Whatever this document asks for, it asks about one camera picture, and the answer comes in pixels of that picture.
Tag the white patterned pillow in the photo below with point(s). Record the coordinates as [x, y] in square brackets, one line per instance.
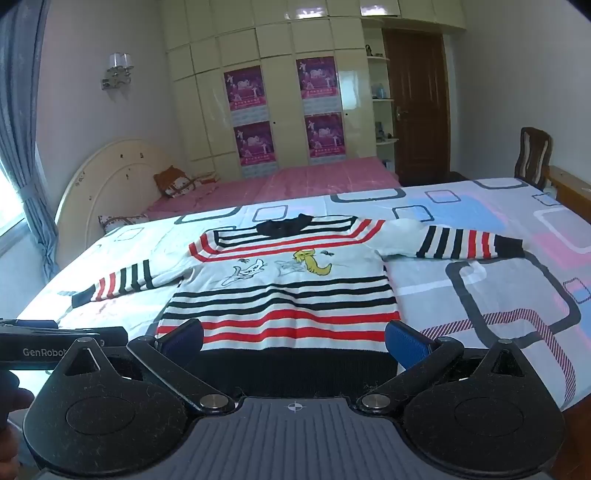
[122, 222]

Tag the blue grey curtain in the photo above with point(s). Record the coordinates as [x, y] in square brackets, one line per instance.
[21, 115]

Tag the cream rounded headboard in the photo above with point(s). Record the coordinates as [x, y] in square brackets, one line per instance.
[106, 184]

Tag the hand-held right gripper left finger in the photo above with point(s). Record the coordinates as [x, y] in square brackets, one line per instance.
[185, 338]

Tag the wooden bed frame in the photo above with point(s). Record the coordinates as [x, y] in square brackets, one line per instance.
[570, 184]

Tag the pink bed sheet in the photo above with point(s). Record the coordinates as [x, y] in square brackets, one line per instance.
[318, 182]

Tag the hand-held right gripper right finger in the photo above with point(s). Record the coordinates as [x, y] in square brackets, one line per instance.
[406, 344]

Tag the cream wardrobe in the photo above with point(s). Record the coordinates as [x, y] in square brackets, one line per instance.
[281, 41]

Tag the orange brown pillow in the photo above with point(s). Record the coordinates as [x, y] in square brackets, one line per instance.
[178, 183]

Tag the cream corner shelf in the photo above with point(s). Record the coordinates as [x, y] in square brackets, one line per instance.
[381, 99]

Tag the pink wall poster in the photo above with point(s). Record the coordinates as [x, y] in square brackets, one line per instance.
[325, 136]
[317, 83]
[254, 143]
[243, 87]

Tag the striped cartoon print sweater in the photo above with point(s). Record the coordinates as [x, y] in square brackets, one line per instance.
[295, 295]

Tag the white printed bed sheet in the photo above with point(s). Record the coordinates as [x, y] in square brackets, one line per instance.
[485, 304]

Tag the glass wall lamp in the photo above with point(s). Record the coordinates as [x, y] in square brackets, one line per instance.
[117, 69]

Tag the brown wooden door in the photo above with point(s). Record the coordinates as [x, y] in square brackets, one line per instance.
[418, 106]

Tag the person's left hand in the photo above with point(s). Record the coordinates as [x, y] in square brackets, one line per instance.
[22, 400]

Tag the window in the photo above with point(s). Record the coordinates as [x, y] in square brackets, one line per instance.
[8, 207]

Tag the dark wooden chair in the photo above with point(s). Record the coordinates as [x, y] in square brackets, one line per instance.
[533, 154]

